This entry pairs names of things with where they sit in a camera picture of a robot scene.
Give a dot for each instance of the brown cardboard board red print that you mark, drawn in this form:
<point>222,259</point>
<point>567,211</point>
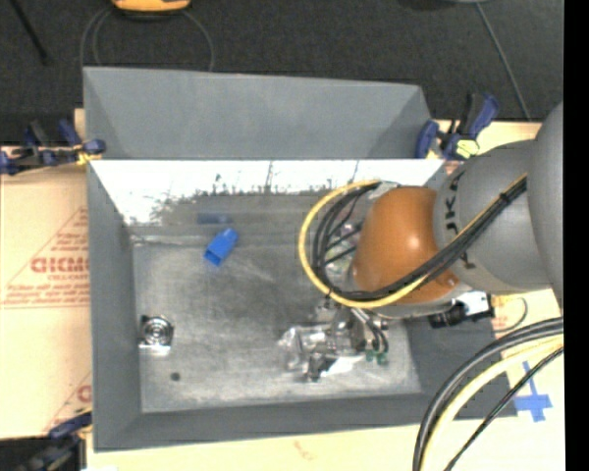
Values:
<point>39,341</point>

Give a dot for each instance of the clear plastic bottle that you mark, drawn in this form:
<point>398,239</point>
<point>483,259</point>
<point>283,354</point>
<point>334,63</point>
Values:
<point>302,345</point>

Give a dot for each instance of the grey metal bin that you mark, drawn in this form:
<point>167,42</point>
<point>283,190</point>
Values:
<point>235,312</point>

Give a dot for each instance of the clear glass jar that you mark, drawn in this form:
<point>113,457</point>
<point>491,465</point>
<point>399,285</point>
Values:
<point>155,334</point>

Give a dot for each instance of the blue rectangular block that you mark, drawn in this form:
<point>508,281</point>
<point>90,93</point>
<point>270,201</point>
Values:
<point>221,247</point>

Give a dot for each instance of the black cylinder on white bracket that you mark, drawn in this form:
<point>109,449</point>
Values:
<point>447,317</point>

